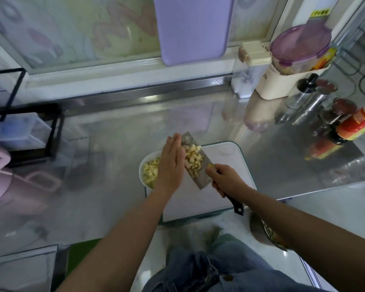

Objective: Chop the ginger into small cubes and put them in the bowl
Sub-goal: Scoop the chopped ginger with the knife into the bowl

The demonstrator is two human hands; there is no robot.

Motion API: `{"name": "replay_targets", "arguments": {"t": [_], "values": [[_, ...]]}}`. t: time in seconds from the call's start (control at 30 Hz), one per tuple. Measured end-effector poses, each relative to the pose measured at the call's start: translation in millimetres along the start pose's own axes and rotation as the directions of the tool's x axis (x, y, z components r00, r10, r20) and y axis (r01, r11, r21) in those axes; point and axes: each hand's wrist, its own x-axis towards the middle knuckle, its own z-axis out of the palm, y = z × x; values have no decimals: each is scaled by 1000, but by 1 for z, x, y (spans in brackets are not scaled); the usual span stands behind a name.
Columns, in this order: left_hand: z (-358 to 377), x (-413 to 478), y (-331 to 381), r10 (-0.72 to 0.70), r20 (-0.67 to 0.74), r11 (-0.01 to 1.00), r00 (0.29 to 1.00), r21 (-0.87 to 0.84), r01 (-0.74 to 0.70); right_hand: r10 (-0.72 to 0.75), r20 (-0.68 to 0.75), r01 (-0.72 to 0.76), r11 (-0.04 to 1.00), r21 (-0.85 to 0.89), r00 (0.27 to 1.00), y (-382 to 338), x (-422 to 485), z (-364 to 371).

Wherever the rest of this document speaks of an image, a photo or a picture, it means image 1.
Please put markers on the person's right hand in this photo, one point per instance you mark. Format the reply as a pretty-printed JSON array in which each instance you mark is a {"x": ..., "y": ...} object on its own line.
[{"x": 228, "y": 179}]

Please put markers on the person's left hand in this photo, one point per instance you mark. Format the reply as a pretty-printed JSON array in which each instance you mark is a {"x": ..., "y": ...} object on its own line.
[{"x": 171, "y": 167}]

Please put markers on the pile of diced potato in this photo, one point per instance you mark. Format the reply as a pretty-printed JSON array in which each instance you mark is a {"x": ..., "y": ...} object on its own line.
[{"x": 193, "y": 158}]

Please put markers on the white bowl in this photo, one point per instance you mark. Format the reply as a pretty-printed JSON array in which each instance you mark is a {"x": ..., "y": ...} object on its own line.
[{"x": 147, "y": 173}]

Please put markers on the steel cleaver knife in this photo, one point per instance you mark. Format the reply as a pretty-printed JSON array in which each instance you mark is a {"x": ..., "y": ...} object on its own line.
[{"x": 198, "y": 164}]

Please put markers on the person's left forearm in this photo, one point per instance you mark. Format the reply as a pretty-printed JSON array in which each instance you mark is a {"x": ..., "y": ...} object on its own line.
[{"x": 112, "y": 246}]

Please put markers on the person's right forearm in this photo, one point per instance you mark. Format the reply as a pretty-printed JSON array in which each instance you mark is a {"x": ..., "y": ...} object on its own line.
[{"x": 316, "y": 243}]

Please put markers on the metal bowl with scraps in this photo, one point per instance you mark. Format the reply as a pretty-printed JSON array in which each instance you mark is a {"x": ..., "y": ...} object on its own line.
[{"x": 271, "y": 233}]

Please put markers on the person's blue jeans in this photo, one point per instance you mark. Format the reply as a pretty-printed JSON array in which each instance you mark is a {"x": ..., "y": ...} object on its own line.
[{"x": 201, "y": 273}]

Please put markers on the white cutting board green rim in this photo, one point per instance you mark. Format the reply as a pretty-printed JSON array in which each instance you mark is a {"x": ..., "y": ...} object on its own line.
[{"x": 231, "y": 155}]

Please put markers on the cream plastic canister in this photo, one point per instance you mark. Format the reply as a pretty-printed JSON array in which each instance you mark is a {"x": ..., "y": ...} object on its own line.
[{"x": 275, "y": 85}]

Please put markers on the clear container cream lid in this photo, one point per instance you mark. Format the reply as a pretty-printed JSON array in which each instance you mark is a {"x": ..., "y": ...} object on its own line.
[{"x": 250, "y": 70}]

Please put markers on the glass bottle black cap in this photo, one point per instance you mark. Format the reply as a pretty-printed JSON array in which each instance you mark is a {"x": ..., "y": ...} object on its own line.
[{"x": 303, "y": 91}]

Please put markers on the black metal rack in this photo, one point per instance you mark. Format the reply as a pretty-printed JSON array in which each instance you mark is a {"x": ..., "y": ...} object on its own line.
[{"x": 55, "y": 133}]

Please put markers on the green mat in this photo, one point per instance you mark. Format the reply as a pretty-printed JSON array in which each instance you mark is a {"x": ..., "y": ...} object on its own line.
[{"x": 79, "y": 255}]

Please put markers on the clear plastic bottle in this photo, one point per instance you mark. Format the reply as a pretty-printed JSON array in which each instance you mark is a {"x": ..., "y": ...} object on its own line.
[{"x": 356, "y": 167}]

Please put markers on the glass jar red lid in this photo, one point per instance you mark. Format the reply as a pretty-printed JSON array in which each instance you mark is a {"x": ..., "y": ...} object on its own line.
[{"x": 339, "y": 111}]

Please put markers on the sauce bottle red label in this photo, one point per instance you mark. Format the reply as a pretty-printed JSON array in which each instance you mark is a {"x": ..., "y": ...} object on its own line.
[{"x": 353, "y": 124}]

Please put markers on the purple plastic cutting board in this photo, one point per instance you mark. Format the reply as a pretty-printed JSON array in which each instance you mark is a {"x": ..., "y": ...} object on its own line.
[{"x": 193, "y": 27}]

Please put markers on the purple lid food container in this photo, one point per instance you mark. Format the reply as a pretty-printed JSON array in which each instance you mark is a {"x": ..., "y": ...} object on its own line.
[{"x": 301, "y": 48}]

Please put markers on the clear plastic storage box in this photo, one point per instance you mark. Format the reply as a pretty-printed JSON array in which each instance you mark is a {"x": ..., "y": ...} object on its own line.
[{"x": 18, "y": 132}]

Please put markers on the pink kettle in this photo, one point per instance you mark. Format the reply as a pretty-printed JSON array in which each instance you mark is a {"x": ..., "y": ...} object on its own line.
[{"x": 3, "y": 179}]

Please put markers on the steel bin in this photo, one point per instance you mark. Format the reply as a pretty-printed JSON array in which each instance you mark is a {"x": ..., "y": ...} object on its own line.
[{"x": 18, "y": 270}]

